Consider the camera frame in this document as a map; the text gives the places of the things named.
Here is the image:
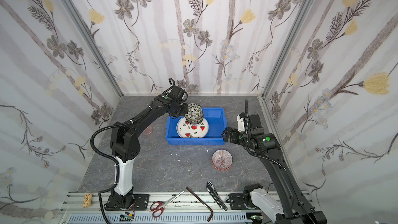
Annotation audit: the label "white slotted cable duct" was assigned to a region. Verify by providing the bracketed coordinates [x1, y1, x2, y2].
[64, 212, 252, 224]

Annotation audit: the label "pink glass cup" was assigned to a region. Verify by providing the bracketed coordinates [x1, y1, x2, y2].
[143, 125, 153, 135]

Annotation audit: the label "blue plastic bin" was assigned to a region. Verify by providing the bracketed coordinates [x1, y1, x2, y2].
[165, 107, 227, 146]

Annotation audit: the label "red handled scissors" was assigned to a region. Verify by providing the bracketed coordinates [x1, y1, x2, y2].
[150, 190, 185, 218]

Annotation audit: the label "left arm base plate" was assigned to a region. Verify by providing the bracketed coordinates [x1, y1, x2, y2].
[104, 194, 150, 211]

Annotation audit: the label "red rimmed bowl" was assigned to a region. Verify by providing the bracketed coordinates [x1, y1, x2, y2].
[211, 149, 233, 171]

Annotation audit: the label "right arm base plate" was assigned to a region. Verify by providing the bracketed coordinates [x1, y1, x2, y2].
[226, 192, 266, 211]

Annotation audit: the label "dark bent metal bar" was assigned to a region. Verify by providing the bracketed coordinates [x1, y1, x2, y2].
[185, 187, 214, 223]

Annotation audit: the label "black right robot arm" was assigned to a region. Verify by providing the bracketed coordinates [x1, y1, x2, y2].
[222, 113, 327, 224]

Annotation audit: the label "aluminium front rail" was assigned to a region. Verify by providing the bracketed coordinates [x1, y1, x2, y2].
[58, 191, 312, 215]

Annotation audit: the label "small wooden block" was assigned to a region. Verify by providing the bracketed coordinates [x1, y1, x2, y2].
[83, 193, 92, 208]

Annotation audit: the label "white watermelon plate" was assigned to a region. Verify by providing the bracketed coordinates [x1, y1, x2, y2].
[176, 117, 209, 138]

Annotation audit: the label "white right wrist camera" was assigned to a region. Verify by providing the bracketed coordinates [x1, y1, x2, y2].
[236, 113, 246, 132]

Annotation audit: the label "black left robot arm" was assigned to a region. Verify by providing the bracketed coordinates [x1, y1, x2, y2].
[90, 85, 188, 214]

